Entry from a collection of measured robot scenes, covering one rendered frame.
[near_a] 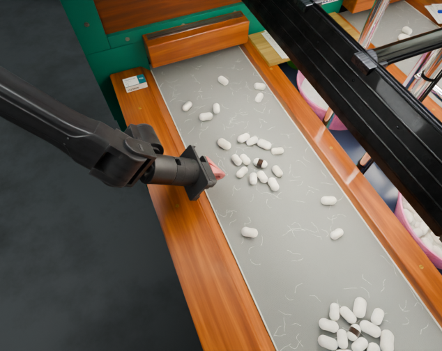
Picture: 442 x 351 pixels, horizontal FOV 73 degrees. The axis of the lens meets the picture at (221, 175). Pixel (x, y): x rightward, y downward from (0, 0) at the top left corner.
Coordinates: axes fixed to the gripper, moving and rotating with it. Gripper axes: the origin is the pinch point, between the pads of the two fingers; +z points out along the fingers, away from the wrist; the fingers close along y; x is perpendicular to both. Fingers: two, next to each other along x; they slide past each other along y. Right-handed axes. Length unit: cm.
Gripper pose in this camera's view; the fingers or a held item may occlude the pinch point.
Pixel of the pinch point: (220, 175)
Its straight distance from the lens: 67.7
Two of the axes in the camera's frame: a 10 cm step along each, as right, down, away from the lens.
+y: -3.9, -8.0, 4.6
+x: -6.0, 6.0, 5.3
